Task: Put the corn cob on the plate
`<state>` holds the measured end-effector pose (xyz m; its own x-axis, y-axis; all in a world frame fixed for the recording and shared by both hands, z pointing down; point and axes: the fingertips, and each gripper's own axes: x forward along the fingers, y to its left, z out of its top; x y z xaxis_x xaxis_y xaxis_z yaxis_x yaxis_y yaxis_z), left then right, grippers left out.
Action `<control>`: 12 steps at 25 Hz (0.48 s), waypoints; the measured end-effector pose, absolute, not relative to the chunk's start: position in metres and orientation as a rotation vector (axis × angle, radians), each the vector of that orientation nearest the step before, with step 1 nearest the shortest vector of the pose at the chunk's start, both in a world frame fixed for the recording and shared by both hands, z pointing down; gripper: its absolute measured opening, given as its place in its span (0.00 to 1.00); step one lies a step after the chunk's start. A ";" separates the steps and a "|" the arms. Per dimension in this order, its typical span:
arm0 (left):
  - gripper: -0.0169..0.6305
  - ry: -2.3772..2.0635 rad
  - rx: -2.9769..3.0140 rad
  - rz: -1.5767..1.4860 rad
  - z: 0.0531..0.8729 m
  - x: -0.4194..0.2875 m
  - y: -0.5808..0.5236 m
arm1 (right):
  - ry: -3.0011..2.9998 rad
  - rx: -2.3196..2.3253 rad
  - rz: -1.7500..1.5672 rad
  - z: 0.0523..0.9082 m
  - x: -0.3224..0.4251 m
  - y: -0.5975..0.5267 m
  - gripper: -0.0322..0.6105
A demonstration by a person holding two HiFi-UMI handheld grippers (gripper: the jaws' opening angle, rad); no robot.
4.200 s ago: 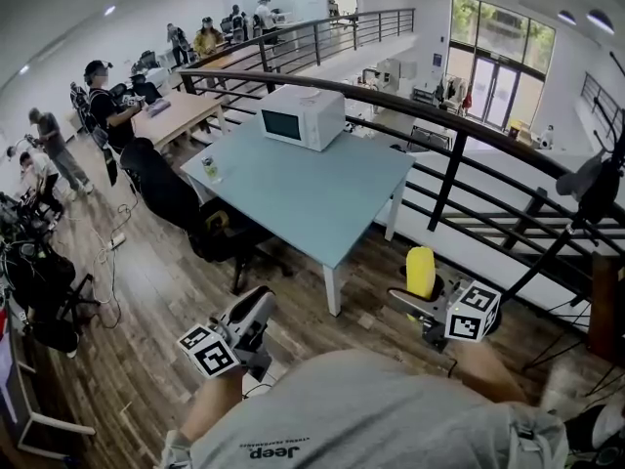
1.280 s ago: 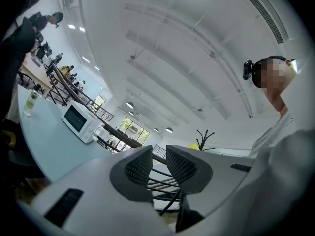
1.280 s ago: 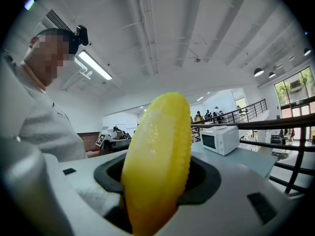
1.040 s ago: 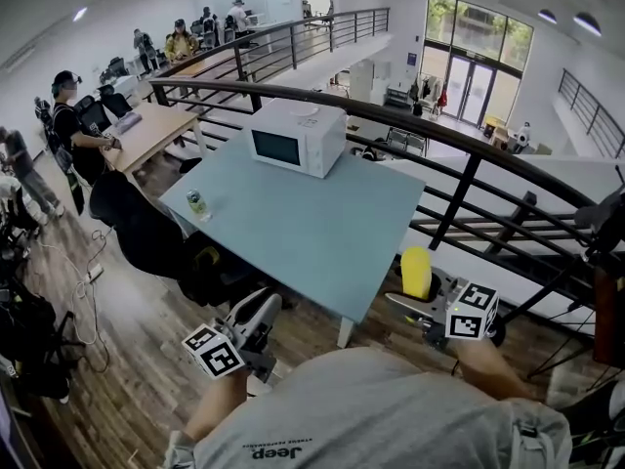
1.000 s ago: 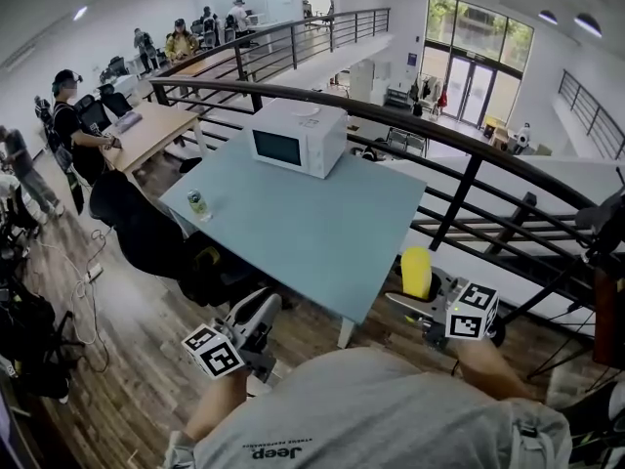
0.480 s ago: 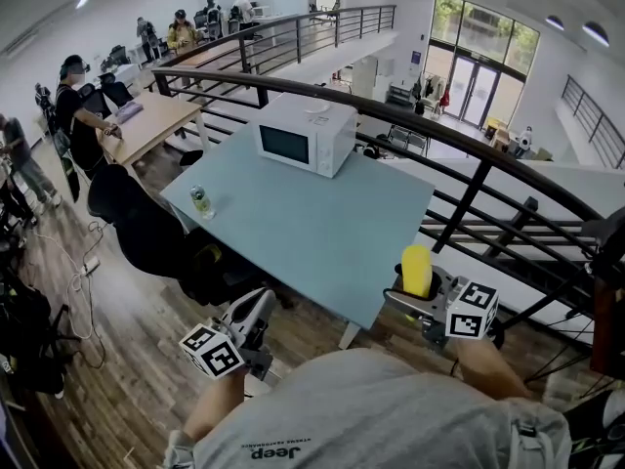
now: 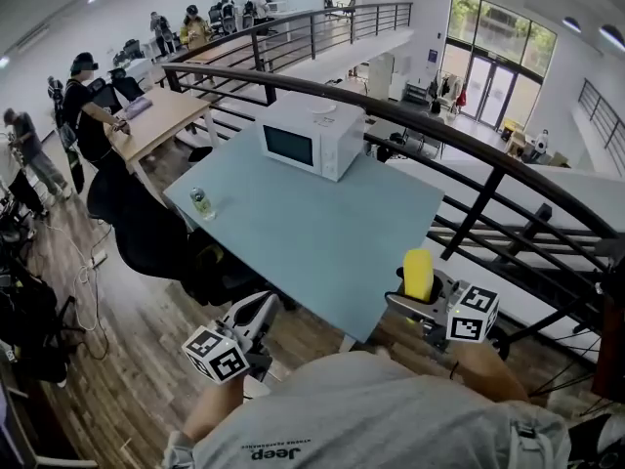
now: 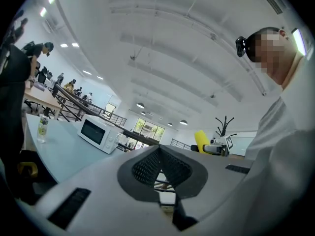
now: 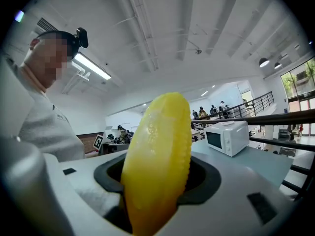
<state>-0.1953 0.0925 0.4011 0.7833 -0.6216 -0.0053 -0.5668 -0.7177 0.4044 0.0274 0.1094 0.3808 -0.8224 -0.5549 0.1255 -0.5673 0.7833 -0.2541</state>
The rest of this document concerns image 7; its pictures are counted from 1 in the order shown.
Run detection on light wooden table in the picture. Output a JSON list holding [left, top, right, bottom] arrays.
[[104, 87, 222, 199]]

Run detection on black mesh office chair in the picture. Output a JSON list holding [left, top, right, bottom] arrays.
[[87, 78, 121, 111], [109, 67, 146, 103]]

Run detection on clear plastic bottle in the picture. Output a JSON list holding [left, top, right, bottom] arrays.
[[188, 187, 218, 222]]

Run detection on person's right forearm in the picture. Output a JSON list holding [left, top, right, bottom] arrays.
[[451, 342, 531, 403]]

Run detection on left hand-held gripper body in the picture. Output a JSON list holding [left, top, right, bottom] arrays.
[[181, 318, 273, 385]]

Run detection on purple cloth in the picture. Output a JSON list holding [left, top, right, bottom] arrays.
[[120, 96, 152, 120]]

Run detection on dark brown wooden panel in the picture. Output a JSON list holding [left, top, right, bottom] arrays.
[[591, 280, 625, 404]]

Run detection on white microwave oven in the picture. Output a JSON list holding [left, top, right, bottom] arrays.
[[256, 91, 366, 183]]

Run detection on person's left forearm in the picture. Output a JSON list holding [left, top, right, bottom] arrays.
[[183, 376, 248, 442]]

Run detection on black metal railing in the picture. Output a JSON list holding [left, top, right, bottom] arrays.
[[168, 1, 415, 75]]

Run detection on large black office chair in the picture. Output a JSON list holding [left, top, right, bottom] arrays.
[[87, 163, 196, 282]]

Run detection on glass entrance doors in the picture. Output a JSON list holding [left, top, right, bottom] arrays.
[[446, 0, 558, 131]]

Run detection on white cabinet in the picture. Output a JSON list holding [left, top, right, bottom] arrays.
[[366, 52, 396, 101]]

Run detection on dark curved railing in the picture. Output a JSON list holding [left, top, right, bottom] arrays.
[[160, 63, 625, 356]]

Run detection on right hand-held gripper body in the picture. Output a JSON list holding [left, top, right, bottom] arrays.
[[405, 283, 501, 347]]

